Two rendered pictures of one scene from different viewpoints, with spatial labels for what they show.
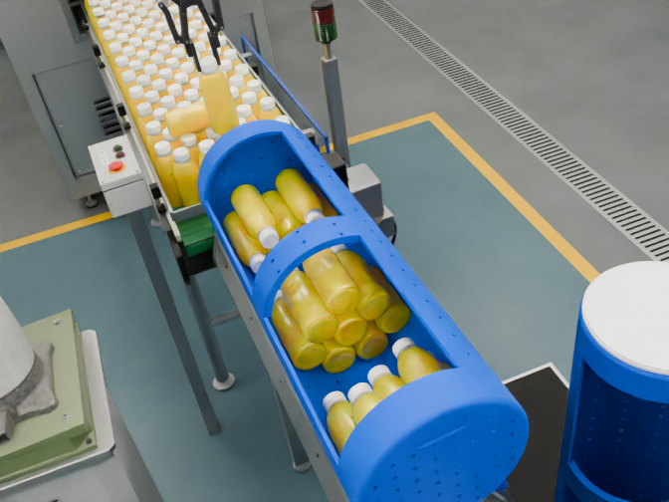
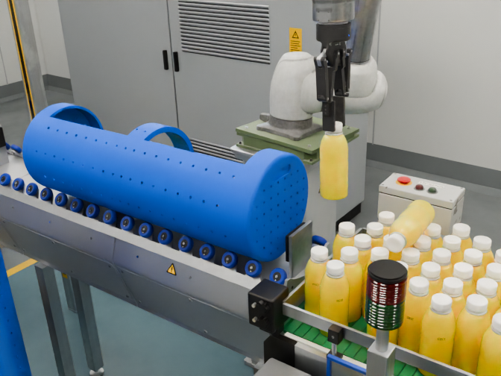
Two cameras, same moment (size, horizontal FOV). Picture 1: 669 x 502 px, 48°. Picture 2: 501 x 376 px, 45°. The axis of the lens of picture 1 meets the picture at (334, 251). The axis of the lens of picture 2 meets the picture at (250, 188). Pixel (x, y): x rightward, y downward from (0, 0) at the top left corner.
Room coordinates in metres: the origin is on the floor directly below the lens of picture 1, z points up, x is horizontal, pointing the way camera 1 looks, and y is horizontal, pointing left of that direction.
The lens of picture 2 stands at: (2.48, -0.72, 1.79)
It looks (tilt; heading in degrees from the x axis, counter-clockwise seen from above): 25 degrees down; 143
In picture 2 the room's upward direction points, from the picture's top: 2 degrees counter-clockwise
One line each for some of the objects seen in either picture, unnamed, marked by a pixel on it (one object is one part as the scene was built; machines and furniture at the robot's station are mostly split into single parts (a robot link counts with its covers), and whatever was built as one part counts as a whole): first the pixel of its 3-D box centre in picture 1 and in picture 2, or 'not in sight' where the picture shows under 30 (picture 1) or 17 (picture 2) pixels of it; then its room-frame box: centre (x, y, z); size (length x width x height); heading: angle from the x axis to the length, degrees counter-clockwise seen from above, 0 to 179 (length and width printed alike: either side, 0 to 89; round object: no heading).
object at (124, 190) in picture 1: (119, 174); (420, 202); (1.60, 0.50, 1.05); 0.20 x 0.10 x 0.10; 17
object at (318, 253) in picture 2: not in sight; (319, 253); (1.63, 0.10, 1.07); 0.04 x 0.04 x 0.02
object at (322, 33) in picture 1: (325, 29); (385, 306); (1.96, -0.07, 1.18); 0.06 x 0.06 x 0.05
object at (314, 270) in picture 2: not in sight; (318, 286); (1.63, 0.10, 0.98); 0.07 x 0.07 x 0.16
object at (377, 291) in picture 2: (323, 13); (386, 284); (1.96, -0.07, 1.23); 0.06 x 0.06 x 0.04
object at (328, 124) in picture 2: (214, 48); (329, 116); (1.56, 0.19, 1.36); 0.03 x 0.01 x 0.07; 16
